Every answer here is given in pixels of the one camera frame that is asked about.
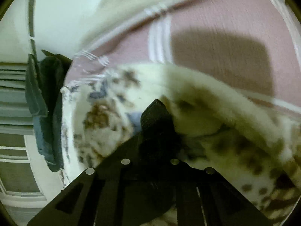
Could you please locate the right teal curtain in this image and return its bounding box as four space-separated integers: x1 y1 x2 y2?
1 62 39 195

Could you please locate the pink striped bed sheet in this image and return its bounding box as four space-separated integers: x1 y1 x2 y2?
65 0 300 114

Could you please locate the dark teal folded quilt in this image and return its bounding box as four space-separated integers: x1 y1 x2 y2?
25 50 71 173

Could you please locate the floral fleece bed blanket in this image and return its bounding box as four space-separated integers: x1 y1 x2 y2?
61 64 300 225

